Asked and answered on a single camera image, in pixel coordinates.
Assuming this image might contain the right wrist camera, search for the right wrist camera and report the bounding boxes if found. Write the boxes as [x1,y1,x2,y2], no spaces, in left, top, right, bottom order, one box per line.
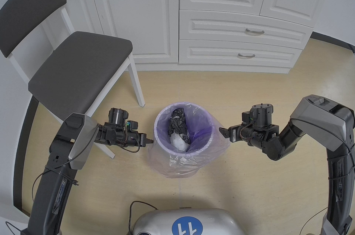
[241,110,253,125]

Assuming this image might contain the white trash bin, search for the white trash bin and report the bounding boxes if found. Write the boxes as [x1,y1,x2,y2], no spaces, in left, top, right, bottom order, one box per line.
[154,103,214,177]

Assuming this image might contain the white chair with grey seat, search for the white chair with grey seat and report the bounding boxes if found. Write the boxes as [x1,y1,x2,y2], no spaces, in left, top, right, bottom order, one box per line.
[0,0,145,159]

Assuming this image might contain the purple plastic bag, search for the purple plastic bag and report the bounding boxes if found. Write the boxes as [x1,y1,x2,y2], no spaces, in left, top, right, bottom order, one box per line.
[148,102,231,179]

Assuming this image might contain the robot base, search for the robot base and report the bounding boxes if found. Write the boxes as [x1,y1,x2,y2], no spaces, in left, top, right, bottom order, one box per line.
[134,207,244,235]

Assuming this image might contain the crumpled white paper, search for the crumpled white paper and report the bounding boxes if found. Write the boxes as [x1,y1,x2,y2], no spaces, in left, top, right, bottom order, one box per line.
[170,132,190,152]

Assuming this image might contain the thin black cable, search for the thin black cable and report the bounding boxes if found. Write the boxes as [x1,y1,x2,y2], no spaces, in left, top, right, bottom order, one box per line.
[301,207,329,235]

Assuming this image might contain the black plastic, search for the black plastic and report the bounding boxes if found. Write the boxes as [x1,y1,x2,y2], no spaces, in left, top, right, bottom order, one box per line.
[168,108,191,144]

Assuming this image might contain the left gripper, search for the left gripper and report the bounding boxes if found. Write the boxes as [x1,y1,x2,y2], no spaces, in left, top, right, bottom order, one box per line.
[126,131,154,148]

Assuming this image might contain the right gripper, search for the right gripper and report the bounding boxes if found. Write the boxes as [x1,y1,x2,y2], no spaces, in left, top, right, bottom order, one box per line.
[219,124,252,143]

